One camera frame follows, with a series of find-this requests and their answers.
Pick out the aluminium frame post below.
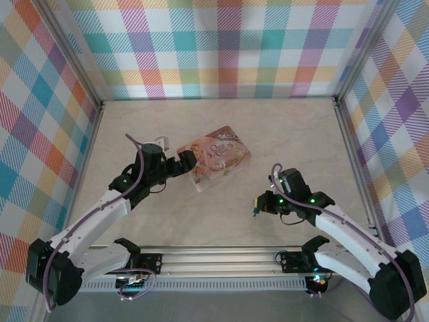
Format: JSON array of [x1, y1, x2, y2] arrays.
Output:
[[39, 0, 105, 107], [333, 0, 393, 105]]

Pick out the aluminium mounting rail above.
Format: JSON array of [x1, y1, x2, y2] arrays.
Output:
[[78, 245, 373, 280]]

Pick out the grey slotted cable duct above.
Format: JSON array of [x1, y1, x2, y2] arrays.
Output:
[[79, 280, 308, 293]]

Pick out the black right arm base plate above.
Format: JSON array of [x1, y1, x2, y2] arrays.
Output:
[[280, 250, 318, 274]]

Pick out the pink decorated tin box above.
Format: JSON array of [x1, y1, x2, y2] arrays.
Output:
[[175, 125, 253, 195]]

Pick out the grey metal panel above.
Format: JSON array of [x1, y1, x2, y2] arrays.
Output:
[[65, 290, 381, 322]]

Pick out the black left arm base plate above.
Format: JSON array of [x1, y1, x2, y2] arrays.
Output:
[[137, 253, 164, 275]]

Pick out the aluminium table edge rail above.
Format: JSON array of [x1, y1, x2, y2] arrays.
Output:
[[72, 99, 107, 202], [333, 97, 386, 248]]

